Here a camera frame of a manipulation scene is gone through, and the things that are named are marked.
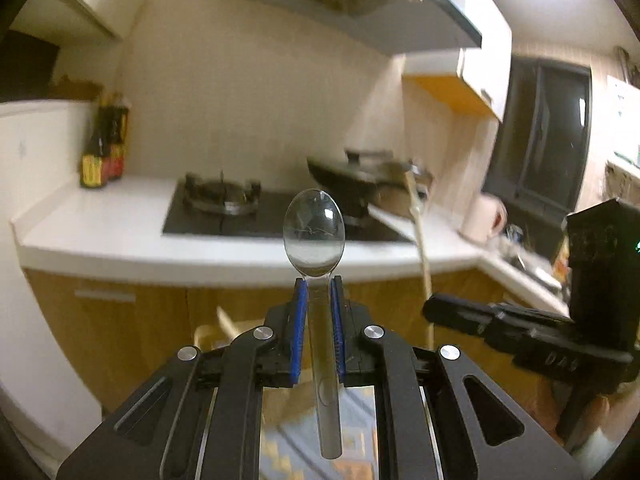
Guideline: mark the beige plastic cutlery tray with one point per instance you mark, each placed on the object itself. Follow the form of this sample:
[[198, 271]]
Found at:
[[205, 335]]

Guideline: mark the white jug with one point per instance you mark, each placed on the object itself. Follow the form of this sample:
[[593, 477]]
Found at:
[[482, 217]]

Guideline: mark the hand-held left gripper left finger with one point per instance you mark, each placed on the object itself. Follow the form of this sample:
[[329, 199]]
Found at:
[[300, 320]]

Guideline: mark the sauce bottle with red label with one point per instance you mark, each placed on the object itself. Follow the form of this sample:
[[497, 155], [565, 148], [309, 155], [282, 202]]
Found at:
[[116, 155]]

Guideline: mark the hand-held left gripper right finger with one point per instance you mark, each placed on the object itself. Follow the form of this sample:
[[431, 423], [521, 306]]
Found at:
[[336, 325]]

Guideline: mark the white tall cabinet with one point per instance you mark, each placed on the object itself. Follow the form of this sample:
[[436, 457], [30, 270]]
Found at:
[[40, 210]]

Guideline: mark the long wooden spoon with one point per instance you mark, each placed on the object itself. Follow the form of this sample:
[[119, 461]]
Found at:
[[420, 240]]

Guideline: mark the white and yellow upper cabinet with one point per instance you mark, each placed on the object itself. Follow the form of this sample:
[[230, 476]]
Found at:
[[475, 45]]

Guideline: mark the white wall paper sheet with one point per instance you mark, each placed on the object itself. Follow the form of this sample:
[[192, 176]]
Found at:
[[624, 115]]

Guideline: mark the dark window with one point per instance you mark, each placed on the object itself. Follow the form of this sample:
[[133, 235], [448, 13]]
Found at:
[[545, 135]]

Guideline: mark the black glass gas hob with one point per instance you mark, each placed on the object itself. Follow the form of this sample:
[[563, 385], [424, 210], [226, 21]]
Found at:
[[270, 220]]

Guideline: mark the wooden lower cabinet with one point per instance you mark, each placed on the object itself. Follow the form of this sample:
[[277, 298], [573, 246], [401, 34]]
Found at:
[[150, 330]]

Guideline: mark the sauce bottle with yellow label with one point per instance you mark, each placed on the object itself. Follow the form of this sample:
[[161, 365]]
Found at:
[[93, 160]]

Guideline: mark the clear plastic spoon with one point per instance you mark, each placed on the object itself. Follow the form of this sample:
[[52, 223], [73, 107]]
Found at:
[[314, 240]]

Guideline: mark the blue patterned tablecloth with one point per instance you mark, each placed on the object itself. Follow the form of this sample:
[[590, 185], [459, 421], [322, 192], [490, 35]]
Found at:
[[300, 440]]

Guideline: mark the black burner pan support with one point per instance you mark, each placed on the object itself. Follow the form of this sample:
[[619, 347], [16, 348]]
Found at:
[[220, 197]]

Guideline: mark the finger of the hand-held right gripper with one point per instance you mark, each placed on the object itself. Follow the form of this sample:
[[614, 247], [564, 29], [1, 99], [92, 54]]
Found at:
[[460, 316]]

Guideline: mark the person's right forearm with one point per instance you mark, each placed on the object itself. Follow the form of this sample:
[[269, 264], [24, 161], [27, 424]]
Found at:
[[602, 440]]

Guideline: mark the black wok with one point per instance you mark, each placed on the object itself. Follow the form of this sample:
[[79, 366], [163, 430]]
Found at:
[[350, 185]]

